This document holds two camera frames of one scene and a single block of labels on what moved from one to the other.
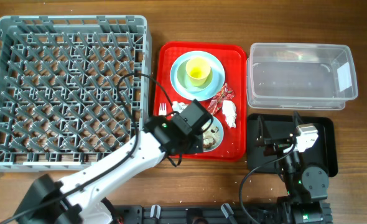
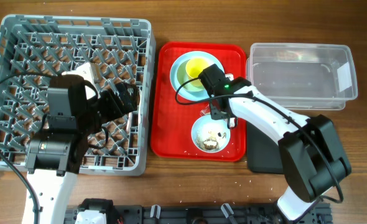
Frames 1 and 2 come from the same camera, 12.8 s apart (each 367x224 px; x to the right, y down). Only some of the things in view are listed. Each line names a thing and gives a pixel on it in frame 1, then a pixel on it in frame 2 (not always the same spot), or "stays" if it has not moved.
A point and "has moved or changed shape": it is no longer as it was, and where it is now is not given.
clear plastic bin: (300, 76) stays
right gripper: (277, 145) → (214, 114)
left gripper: (197, 145) → (129, 102)
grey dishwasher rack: (51, 102) stays
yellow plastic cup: (198, 70) stays
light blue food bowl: (213, 136) has moved or changed shape
